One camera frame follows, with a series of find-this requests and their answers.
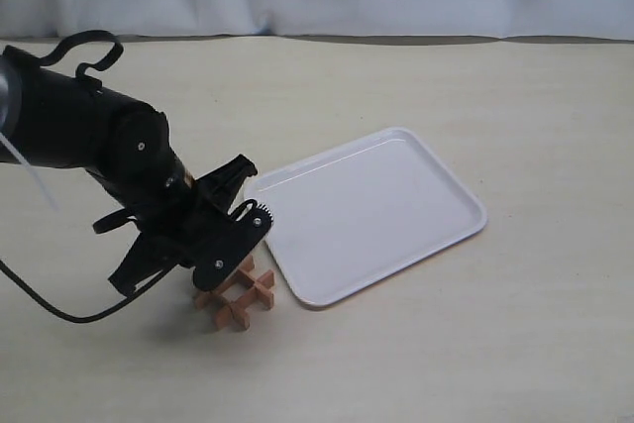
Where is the white rectangular plastic tray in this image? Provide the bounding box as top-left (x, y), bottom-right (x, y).
top-left (244, 127), bottom-right (487, 309)

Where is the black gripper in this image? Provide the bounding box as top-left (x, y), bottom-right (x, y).
top-left (109, 155), bottom-right (272, 294)

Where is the black cable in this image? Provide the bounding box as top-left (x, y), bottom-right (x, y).
top-left (0, 29), bottom-right (169, 324)

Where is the white zip tie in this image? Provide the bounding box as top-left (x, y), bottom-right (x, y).
top-left (0, 133), bottom-right (58, 211)

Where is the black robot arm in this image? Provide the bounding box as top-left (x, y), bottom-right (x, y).
top-left (1, 47), bottom-right (273, 296)

